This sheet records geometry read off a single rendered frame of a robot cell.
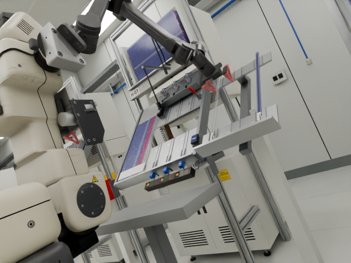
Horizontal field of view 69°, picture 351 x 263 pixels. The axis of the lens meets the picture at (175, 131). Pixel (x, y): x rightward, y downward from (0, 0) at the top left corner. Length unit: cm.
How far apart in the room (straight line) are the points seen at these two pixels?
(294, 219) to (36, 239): 101
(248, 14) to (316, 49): 83
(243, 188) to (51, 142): 108
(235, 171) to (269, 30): 198
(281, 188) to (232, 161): 41
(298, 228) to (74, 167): 94
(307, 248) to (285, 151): 196
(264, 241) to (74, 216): 115
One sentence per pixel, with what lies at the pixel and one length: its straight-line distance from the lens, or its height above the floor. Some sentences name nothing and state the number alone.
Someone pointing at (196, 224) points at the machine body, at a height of 27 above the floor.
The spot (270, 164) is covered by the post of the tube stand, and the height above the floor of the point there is 56.
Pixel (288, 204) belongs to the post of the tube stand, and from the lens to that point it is 124.
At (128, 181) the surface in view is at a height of 71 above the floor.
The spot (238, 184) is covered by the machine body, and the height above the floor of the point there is 45.
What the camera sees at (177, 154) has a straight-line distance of 138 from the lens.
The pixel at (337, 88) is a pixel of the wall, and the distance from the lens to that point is 300.
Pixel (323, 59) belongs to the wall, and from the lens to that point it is 302.
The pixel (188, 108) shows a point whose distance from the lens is 159.
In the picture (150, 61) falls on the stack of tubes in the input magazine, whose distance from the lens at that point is 197.
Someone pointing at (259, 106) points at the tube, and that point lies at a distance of 103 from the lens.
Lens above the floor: 75
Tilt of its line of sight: 5 degrees up
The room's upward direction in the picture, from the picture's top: 22 degrees counter-clockwise
